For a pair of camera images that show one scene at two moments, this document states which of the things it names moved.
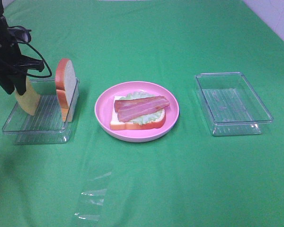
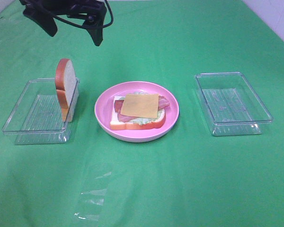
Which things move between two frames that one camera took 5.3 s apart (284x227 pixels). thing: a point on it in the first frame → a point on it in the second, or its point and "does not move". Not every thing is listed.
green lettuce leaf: x=148 y=118 does not move
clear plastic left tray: x=47 y=127 does not move
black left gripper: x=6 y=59 → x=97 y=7
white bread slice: x=115 y=124 does not move
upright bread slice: x=66 y=84 does not move
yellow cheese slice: x=29 y=101 → x=140 y=105
